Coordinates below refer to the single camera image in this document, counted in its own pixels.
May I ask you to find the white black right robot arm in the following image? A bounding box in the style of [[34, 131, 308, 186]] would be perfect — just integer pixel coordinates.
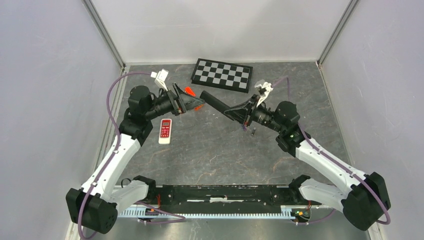
[[222, 94, 391, 231]]

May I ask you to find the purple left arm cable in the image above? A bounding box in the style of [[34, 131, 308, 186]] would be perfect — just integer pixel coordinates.
[[76, 70, 160, 240]]

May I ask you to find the red toy block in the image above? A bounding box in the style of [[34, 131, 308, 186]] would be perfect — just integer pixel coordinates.
[[184, 86, 196, 97]]

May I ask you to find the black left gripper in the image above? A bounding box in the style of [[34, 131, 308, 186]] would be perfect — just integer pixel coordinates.
[[145, 82, 205, 120]]

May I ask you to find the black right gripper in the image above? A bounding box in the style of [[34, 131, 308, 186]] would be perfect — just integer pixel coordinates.
[[225, 94, 285, 134]]

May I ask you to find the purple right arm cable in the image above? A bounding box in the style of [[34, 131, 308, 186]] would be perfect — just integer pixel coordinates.
[[271, 76, 392, 225]]

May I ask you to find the orange toy block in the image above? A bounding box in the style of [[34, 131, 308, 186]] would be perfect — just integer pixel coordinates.
[[194, 104, 204, 111]]

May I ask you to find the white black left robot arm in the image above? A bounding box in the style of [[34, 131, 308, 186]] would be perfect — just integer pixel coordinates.
[[65, 84, 205, 234]]

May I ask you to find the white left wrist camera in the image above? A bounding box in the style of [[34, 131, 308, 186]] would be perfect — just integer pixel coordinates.
[[150, 69, 169, 91]]

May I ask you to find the grey slotted cable duct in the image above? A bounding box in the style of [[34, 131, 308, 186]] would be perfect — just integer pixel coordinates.
[[118, 206, 295, 220]]

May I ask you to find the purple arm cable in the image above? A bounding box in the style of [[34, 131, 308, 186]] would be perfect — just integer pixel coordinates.
[[271, 76, 392, 225], [76, 70, 160, 240]]

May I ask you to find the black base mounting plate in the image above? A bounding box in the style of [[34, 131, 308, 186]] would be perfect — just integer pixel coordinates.
[[142, 184, 310, 214]]

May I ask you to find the black white checkerboard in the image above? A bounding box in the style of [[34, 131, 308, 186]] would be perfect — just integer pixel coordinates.
[[191, 58, 254, 93]]

